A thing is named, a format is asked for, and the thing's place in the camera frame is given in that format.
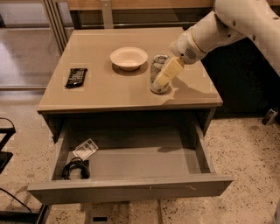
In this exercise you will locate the grey open top drawer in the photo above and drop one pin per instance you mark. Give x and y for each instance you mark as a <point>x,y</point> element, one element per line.
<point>141,163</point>

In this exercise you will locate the green white 7up can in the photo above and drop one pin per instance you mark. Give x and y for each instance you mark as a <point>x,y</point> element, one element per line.
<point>156,66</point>

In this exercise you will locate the black snack packet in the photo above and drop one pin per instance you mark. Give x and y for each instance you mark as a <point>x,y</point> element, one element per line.
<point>76,77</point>

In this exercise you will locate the white paper tag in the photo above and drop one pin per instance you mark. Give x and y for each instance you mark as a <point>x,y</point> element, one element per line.
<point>85,149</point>

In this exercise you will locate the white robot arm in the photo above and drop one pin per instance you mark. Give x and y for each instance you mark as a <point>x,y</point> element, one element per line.
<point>228,22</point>

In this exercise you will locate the beige top drawer cabinet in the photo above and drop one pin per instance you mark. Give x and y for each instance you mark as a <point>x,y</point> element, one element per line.
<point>106,87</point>

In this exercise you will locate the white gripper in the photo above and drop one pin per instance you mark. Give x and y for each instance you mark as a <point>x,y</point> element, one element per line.
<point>185,49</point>

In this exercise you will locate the wooden metal background shelf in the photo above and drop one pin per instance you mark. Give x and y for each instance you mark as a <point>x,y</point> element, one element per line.
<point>108,14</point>

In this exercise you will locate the white paper bowl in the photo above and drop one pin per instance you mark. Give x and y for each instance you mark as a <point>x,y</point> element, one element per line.
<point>129,58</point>

